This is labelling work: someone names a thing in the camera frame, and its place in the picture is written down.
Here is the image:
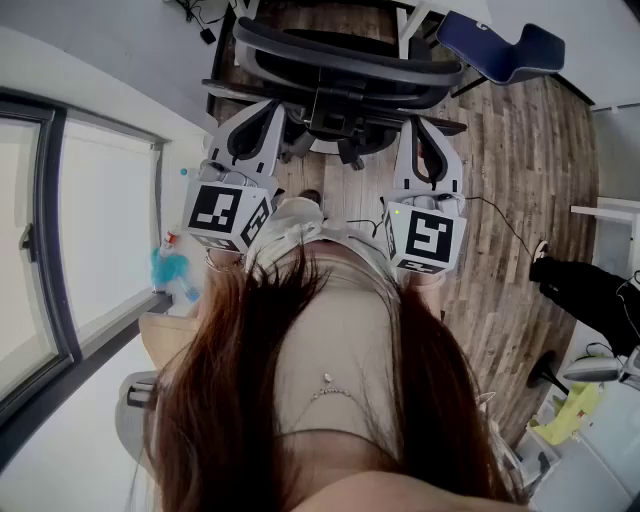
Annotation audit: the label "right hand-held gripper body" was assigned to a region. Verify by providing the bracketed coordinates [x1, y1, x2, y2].
[382, 188, 469, 274]

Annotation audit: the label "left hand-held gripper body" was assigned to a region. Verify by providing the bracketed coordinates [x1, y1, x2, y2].
[182, 159, 280, 254]

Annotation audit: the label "black mesh office chair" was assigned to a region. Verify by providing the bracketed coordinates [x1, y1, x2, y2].
[201, 16, 469, 171]

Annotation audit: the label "person's left forearm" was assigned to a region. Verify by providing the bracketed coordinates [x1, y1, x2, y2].
[204, 248, 249, 275]

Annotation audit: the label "person's right forearm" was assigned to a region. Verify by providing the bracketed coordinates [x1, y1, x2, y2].
[405, 272, 447, 321]

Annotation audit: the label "blue chair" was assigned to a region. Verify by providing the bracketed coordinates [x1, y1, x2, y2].
[434, 10, 566, 99]

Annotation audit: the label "person's white shorts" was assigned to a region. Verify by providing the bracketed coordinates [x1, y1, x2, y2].
[252, 196, 399, 289]

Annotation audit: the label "blue spray bottle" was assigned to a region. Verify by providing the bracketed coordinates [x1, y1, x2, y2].
[151, 247, 201, 304]

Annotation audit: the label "dark-framed window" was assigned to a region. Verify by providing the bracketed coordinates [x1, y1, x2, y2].
[0, 87, 166, 426]

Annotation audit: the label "person's beige top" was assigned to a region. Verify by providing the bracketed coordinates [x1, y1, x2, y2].
[137, 249, 401, 512]

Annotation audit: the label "white side table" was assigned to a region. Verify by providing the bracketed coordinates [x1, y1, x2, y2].
[569, 197, 640, 281]

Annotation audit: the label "black round stand base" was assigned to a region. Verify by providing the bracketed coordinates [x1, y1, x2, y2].
[524, 349, 571, 396]

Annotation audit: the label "grey rounded device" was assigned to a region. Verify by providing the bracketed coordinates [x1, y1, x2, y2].
[562, 349, 640, 391]

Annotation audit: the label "yellow-green bag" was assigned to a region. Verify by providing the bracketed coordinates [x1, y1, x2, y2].
[529, 382, 601, 446]

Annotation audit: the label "clear plastic box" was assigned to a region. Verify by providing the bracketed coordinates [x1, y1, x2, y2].
[514, 424, 561, 491]

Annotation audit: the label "black cable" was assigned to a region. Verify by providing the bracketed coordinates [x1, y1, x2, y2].
[344, 194, 539, 261]

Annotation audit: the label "pink bracelet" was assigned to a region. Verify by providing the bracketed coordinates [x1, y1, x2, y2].
[409, 272, 446, 291]

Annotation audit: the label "beaded bracelets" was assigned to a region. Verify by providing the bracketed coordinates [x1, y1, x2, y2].
[204, 252, 246, 275]

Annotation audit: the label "silver necklace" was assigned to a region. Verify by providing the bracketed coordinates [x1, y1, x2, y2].
[309, 372, 354, 401]

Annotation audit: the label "grey shoulder strap with buckle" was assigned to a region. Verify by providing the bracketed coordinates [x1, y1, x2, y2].
[114, 369, 161, 476]

